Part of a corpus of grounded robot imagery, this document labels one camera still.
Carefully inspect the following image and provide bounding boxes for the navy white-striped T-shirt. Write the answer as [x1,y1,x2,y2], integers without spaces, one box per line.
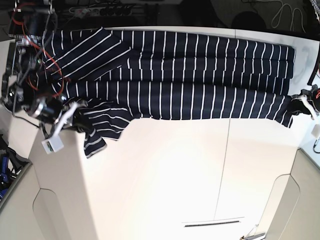
[43,28,296,158]

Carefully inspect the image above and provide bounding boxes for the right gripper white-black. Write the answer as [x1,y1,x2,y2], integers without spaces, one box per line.
[41,99,93,139]

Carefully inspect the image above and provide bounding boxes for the black round stool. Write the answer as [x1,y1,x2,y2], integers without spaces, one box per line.
[231,11,267,32]

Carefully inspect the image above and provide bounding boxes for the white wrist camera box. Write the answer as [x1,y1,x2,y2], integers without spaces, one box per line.
[41,135,64,154]
[311,124,320,140]

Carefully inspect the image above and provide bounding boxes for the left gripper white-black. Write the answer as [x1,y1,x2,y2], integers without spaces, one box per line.
[286,88,317,120]

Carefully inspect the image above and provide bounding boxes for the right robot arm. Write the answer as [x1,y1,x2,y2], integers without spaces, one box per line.
[0,0,90,139]

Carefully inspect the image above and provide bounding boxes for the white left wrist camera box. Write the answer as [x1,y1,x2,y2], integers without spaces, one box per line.
[311,124,320,140]

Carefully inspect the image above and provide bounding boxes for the metal tool at bottom edge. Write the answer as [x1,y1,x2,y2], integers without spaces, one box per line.
[239,224,267,240]

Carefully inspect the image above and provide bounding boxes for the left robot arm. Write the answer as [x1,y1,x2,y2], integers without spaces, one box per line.
[285,0,320,123]

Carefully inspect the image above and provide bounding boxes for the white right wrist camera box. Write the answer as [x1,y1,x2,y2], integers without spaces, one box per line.
[41,135,64,154]

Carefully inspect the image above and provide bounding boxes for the white power strip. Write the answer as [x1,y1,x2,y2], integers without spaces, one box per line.
[68,5,133,18]

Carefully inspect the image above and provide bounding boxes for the beige panel right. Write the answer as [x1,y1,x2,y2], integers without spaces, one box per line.
[257,149,320,240]

